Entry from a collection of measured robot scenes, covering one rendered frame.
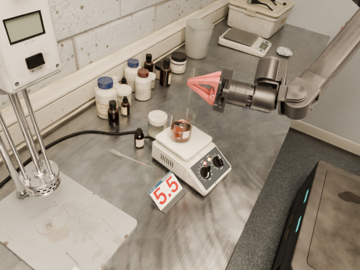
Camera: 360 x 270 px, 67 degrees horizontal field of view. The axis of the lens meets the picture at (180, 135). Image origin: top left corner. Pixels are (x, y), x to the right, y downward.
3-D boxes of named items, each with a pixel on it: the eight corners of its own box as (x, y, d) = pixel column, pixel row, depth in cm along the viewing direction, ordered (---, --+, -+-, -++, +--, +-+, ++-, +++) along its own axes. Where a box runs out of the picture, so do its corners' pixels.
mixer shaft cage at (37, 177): (69, 180, 55) (40, 68, 38) (40, 203, 50) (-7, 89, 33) (45, 164, 57) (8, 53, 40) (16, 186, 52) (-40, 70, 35)
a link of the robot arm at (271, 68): (305, 100, 55) (303, 117, 62) (314, 51, 58) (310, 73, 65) (246, 95, 60) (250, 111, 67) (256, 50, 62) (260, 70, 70)
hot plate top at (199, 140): (213, 140, 77) (214, 138, 77) (186, 162, 70) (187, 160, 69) (181, 120, 82) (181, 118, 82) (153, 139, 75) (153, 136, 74)
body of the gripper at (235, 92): (220, 88, 58) (254, 96, 57) (226, 67, 66) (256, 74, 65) (214, 112, 63) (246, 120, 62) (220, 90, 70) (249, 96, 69)
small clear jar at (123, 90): (115, 109, 95) (114, 93, 91) (115, 99, 99) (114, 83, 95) (132, 109, 96) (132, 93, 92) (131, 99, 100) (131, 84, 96)
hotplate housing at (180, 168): (230, 172, 80) (237, 154, 74) (203, 199, 72) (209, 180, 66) (174, 134, 89) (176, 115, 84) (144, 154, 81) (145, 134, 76)
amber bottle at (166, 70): (160, 87, 109) (162, 62, 101) (158, 81, 112) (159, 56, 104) (171, 86, 110) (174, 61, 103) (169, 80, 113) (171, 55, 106)
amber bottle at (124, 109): (126, 110, 95) (126, 92, 90) (131, 114, 94) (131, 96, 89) (119, 113, 94) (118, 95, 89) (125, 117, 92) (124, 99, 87)
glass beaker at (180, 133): (194, 135, 77) (199, 112, 71) (185, 149, 73) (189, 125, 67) (172, 126, 79) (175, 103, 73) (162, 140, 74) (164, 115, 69)
